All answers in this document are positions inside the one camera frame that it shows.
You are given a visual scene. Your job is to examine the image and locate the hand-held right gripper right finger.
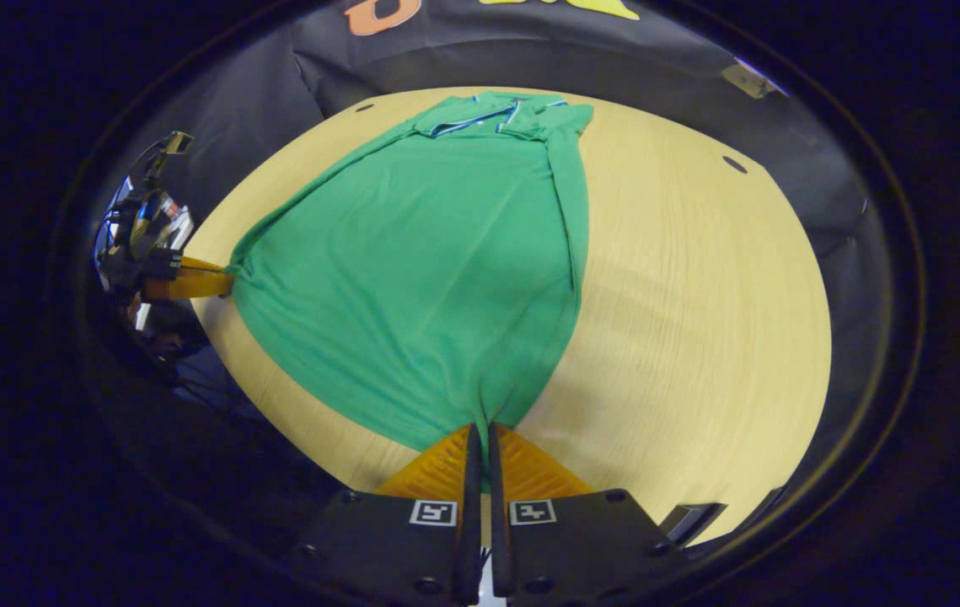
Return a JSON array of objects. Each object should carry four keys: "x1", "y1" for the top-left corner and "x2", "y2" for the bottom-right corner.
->
[{"x1": 488, "y1": 422, "x2": 691, "y2": 607}]

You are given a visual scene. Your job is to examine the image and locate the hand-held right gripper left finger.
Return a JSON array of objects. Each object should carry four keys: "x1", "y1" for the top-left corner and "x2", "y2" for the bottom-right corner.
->
[{"x1": 290, "y1": 424, "x2": 483, "y2": 607}]

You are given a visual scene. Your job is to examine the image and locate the green T-shirt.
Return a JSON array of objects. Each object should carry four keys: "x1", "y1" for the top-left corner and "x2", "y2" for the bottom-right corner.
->
[{"x1": 225, "y1": 90, "x2": 596, "y2": 494}]

